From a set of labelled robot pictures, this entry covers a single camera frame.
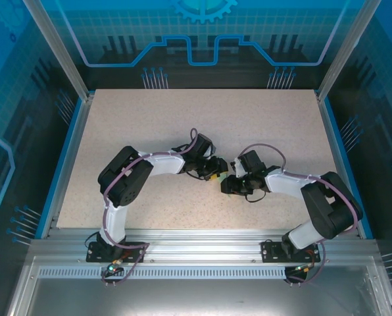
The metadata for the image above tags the aluminium side rail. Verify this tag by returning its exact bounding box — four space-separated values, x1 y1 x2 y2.
315 90 364 240
41 93 95 240

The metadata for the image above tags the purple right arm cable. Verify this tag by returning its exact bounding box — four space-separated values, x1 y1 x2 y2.
237 143 362 286

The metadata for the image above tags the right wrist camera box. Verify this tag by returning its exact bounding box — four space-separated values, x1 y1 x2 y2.
230 157 246 178

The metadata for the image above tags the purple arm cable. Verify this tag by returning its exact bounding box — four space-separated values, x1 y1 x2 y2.
237 143 362 286
100 127 199 287

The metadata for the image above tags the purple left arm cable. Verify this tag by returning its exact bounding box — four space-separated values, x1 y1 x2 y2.
100 127 199 287

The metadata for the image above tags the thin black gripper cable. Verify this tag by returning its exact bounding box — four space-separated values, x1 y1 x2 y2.
244 190 268 203
185 170 206 182

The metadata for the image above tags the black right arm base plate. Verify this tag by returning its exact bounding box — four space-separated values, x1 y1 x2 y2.
260 239 322 263

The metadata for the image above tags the blue gear print panel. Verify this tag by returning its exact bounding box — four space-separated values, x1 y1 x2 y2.
44 0 361 90

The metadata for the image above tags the thin black left gripper cable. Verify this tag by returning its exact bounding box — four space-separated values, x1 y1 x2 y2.
185 170 206 182

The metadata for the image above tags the thin black right gripper cable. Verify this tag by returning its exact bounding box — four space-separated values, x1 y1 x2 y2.
244 190 268 203

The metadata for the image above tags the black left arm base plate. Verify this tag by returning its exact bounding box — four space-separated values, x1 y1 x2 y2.
86 241 147 263

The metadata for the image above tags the aluminium frame post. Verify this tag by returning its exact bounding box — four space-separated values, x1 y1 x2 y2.
315 0 383 103
20 0 95 103

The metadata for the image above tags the shiny metal sheet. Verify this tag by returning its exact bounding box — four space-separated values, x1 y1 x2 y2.
10 256 392 316

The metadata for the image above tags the blue circuit print panel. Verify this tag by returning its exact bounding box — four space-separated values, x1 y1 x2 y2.
0 0 85 251
327 0 392 264

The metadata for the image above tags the slotted metal cable duct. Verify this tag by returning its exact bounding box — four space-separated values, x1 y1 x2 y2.
37 267 291 280

